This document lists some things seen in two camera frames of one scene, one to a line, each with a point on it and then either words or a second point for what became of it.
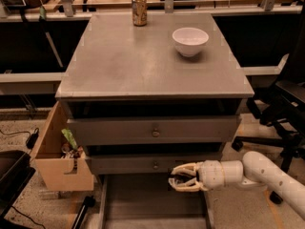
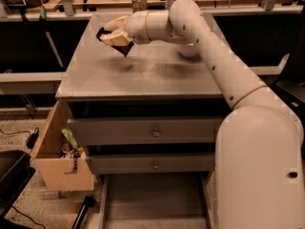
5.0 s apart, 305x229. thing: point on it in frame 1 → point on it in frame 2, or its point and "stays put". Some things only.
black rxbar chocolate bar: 180,178 → 123,49
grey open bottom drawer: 148,200 stays put
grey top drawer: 156,131 stays put
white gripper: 211,174 → 136,27
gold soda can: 139,9 stays put
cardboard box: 59,174 stays put
